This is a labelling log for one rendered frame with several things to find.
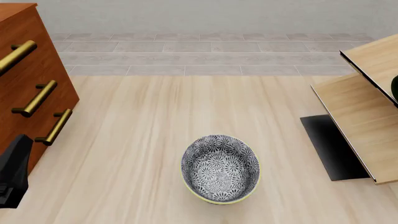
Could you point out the pale wooden wine rack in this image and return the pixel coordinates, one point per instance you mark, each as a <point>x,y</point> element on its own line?
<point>357,112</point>

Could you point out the red-brown wooden cabinet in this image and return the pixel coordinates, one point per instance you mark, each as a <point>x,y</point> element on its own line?
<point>21,30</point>

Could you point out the black and white patterned bowl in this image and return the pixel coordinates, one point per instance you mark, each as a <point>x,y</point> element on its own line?
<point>220,169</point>

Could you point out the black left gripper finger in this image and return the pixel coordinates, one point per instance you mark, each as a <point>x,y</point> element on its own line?
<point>17,158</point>

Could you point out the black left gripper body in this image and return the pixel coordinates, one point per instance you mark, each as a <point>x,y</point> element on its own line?
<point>14,196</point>

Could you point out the dark green wine bottle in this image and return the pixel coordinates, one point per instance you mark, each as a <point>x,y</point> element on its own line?
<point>395,89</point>

